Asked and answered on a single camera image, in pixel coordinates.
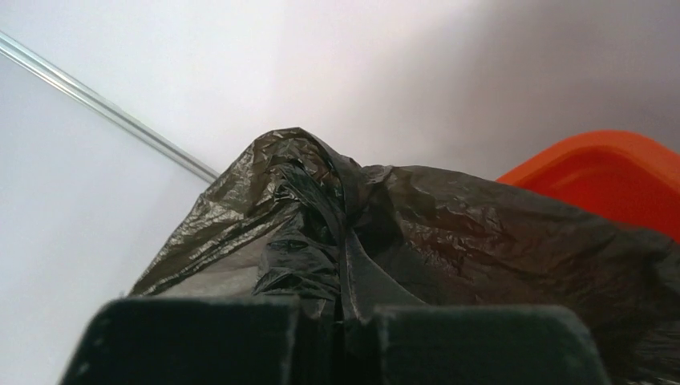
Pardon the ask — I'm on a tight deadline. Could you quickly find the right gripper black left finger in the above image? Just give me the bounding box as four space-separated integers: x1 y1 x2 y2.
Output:
58 296 341 385

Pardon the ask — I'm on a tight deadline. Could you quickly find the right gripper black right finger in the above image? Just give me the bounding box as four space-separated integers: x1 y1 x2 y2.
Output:
339 228 612 385

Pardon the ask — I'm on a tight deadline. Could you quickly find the black plastic trash bag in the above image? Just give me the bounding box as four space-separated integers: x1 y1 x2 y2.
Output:
132 128 679 384

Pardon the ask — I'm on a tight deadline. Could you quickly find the orange plastic trash bin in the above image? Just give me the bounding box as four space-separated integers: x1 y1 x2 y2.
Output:
498 130 679 241

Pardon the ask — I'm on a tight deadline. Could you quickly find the grey wall corner strip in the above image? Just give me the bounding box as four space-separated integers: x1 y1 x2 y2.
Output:
1 32 219 184

